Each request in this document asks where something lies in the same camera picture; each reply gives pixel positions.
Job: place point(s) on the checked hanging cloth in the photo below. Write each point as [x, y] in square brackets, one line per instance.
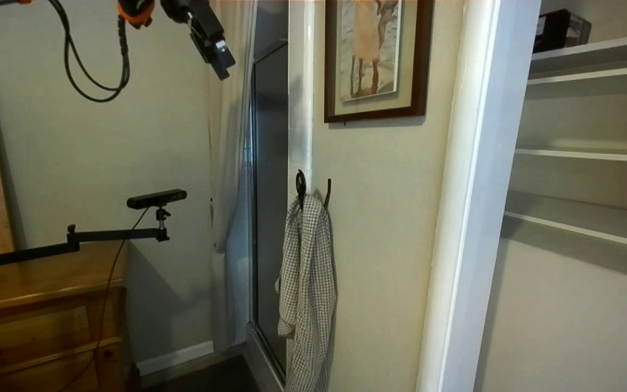
[304, 290]

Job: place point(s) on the black stereo camera bar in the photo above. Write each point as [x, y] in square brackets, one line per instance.
[154, 200]

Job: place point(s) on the white sheer curtain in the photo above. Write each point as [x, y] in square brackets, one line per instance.
[230, 182]

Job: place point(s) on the dark framed wall picture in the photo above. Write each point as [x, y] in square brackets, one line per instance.
[377, 57]

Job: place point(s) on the black spiral wall hook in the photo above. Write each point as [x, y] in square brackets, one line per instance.
[300, 189]

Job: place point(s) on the black box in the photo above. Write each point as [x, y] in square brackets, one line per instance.
[560, 29]

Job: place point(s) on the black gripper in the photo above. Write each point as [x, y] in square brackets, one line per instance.
[197, 23]

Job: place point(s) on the wooden dresser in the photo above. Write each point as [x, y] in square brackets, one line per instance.
[37, 328]

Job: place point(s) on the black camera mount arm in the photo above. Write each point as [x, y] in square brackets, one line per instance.
[109, 237]

